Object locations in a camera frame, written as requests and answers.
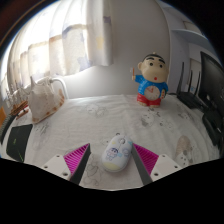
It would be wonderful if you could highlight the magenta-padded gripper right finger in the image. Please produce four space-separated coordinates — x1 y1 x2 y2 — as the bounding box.
131 143 184 186

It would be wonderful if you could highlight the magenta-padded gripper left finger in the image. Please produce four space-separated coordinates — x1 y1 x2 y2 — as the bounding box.
42 143 92 186

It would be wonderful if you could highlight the white cartoon-print computer mouse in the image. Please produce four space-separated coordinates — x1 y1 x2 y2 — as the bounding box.
101 134 134 173

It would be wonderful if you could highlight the black mouse pad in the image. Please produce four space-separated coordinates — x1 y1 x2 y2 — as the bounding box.
5 123 34 163

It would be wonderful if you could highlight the white printed tablecloth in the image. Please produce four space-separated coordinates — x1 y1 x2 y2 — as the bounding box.
0 93 221 191

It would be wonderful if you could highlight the large white conch shell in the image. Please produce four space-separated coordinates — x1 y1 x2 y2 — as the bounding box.
27 75 67 125

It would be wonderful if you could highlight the black router with antennas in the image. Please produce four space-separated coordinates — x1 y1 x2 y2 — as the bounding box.
175 61 210 110

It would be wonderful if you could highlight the cartoon boy figure clock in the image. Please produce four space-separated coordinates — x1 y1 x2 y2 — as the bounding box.
130 53 170 108

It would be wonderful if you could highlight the black box device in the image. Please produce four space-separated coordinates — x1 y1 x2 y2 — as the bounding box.
202 106 224 148

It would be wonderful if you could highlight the wooden model sailing ship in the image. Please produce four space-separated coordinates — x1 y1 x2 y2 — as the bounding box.
4 79 31 118

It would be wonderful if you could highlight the orange wooden chair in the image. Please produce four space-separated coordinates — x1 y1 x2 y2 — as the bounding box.
0 106 7 128

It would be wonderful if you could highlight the black monitor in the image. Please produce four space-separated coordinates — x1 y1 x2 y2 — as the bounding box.
198 50 224 108

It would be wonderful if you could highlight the white star-print curtain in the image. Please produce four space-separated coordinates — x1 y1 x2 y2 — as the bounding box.
0 0 114 98

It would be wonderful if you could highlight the white wall shelf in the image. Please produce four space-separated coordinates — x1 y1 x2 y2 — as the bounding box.
171 19 214 51

